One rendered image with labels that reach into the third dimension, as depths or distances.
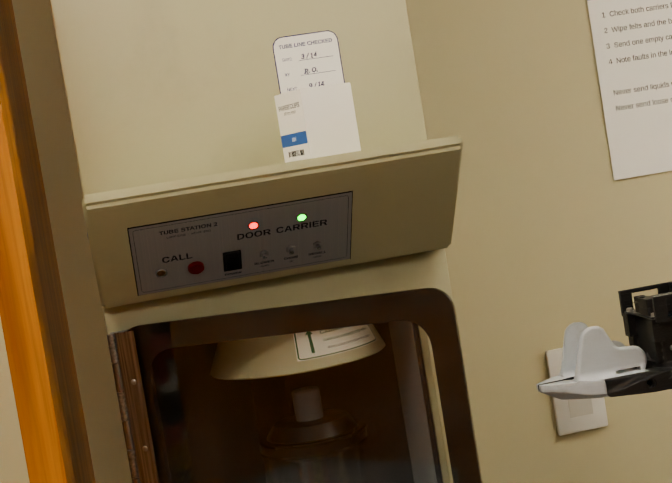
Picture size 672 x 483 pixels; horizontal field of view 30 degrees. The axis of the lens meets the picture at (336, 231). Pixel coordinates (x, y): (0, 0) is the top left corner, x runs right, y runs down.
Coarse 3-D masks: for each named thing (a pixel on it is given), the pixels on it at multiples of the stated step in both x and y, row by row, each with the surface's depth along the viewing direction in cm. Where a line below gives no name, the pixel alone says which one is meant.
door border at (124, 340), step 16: (128, 336) 111; (128, 352) 111; (128, 368) 111; (128, 384) 111; (128, 400) 111; (144, 400) 111; (144, 416) 111; (128, 432) 111; (144, 432) 111; (128, 448) 111; (144, 448) 111; (144, 464) 111; (144, 480) 112
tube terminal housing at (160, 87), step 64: (64, 0) 111; (128, 0) 112; (192, 0) 113; (256, 0) 114; (320, 0) 115; (384, 0) 116; (64, 64) 111; (128, 64) 112; (192, 64) 113; (256, 64) 114; (384, 64) 116; (128, 128) 112; (192, 128) 113; (256, 128) 114; (384, 128) 116; (128, 320) 112
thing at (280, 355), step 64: (192, 320) 109; (256, 320) 107; (320, 320) 105; (384, 320) 104; (448, 320) 102; (192, 384) 109; (256, 384) 108; (320, 384) 106; (384, 384) 104; (448, 384) 103; (192, 448) 110; (256, 448) 108; (320, 448) 107; (384, 448) 105; (448, 448) 103
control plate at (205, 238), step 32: (352, 192) 106; (160, 224) 104; (192, 224) 104; (224, 224) 105; (288, 224) 107; (320, 224) 108; (160, 256) 106; (192, 256) 107; (256, 256) 109; (288, 256) 110; (320, 256) 111; (160, 288) 109
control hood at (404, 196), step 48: (432, 144) 105; (144, 192) 101; (192, 192) 102; (240, 192) 103; (288, 192) 105; (336, 192) 106; (384, 192) 108; (432, 192) 109; (96, 240) 103; (384, 240) 112; (432, 240) 114; (192, 288) 110
